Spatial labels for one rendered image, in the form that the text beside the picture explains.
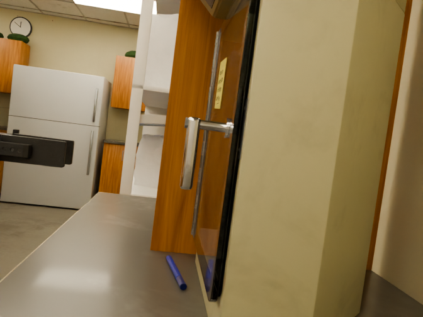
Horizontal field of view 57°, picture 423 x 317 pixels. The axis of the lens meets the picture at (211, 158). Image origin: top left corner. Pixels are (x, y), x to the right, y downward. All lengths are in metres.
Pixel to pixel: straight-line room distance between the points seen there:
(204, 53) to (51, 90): 4.78
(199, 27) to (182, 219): 0.39
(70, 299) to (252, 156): 0.33
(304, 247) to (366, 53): 0.25
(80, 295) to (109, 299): 0.04
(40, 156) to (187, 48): 0.43
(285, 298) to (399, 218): 0.50
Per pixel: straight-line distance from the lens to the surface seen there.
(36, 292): 0.63
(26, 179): 5.64
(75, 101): 5.45
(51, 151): 0.48
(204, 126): 0.48
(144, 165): 1.85
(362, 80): 0.53
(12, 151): 0.48
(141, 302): 0.60
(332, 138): 0.47
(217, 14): 0.76
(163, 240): 0.83
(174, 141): 0.80
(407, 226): 0.92
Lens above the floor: 1.19
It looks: 3 degrees down
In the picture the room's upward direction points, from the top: 7 degrees clockwise
